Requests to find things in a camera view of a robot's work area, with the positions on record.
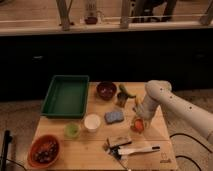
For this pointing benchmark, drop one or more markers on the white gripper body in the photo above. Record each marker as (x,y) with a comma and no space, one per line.
(145,116)

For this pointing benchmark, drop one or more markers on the red orange apple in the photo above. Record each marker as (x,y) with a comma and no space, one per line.
(138,125)

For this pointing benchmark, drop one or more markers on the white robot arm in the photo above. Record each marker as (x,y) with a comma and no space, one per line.
(160,93)

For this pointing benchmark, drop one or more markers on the white paper cup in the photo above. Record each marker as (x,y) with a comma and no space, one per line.
(92,122)

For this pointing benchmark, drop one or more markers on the small green cup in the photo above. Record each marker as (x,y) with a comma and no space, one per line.
(72,130)

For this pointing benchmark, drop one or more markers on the blue sponge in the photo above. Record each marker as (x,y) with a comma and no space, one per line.
(114,117)

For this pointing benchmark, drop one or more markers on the green cucumber toy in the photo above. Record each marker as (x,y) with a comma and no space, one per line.
(125,91)

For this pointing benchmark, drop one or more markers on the dark red bowl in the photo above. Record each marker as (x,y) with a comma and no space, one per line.
(106,90)

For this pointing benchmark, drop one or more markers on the brown wooden block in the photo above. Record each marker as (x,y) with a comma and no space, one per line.
(117,141)

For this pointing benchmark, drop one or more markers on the metal spoon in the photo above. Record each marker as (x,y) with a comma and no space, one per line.
(123,165)

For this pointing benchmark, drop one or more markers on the green plastic tray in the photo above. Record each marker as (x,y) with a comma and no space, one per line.
(66,97)

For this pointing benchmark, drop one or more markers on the dark pot on shelf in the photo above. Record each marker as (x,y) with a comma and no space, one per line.
(91,20)

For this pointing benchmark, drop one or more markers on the orange bowl with food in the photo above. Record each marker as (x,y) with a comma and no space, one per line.
(44,152)

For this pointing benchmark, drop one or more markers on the black stand at left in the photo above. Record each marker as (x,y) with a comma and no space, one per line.
(3,156)

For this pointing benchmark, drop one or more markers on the white handled brush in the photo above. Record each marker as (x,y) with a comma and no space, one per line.
(128,151)

